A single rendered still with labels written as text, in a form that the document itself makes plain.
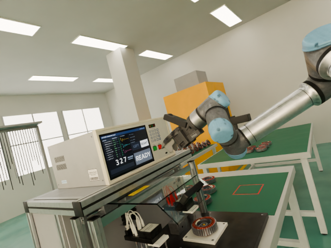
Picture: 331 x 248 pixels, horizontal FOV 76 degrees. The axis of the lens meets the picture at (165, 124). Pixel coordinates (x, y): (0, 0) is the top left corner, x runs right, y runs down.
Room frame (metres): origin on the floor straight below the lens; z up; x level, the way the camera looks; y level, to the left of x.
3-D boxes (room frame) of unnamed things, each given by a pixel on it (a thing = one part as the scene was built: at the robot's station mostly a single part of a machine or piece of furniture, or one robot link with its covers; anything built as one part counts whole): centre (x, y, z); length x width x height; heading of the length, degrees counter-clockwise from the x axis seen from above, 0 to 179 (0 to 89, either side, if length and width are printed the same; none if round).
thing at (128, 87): (5.10, 0.62, 1.65); 0.50 x 0.45 x 3.30; 54
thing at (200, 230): (0.94, -0.05, 0.80); 0.11 x 0.11 x 0.04
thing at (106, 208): (0.78, 0.28, 1.05); 0.06 x 0.04 x 0.04; 144
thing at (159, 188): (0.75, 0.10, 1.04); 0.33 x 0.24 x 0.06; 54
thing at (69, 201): (1.03, 0.28, 1.09); 0.68 x 0.44 x 0.05; 144
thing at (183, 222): (1.03, 0.07, 0.80); 0.07 x 0.05 x 0.06; 144
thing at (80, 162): (1.04, 0.27, 1.22); 0.44 x 0.39 x 0.20; 144
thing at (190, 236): (0.94, -0.05, 0.78); 0.15 x 0.15 x 0.01; 54
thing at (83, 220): (0.95, 0.17, 1.04); 0.62 x 0.02 x 0.03; 144
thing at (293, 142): (2.88, -1.22, 0.37); 1.85 x 1.10 x 0.75; 144
